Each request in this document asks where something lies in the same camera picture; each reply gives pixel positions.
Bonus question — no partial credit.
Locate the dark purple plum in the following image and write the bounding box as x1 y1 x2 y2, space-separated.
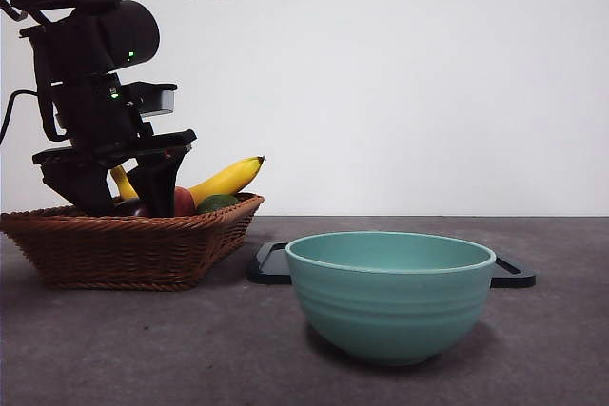
112 197 152 219

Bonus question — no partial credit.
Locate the teal ribbed bowl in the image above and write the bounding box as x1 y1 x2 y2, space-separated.
285 231 497 368

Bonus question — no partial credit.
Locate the red orange peach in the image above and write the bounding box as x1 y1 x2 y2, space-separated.
173 185 197 217

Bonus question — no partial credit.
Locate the green avocado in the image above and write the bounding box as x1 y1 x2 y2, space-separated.
195 194 241 216

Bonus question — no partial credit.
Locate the yellow banana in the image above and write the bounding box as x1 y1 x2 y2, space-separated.
109 155 266 207

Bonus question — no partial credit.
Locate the brown wicker basket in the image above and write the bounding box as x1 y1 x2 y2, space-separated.
0 192 265 292

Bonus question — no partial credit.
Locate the dark rectangular tray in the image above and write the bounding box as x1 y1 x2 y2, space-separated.
246 242 538 290

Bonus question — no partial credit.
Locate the left wrist grey camera box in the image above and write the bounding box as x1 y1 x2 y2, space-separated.
124 82 178 118

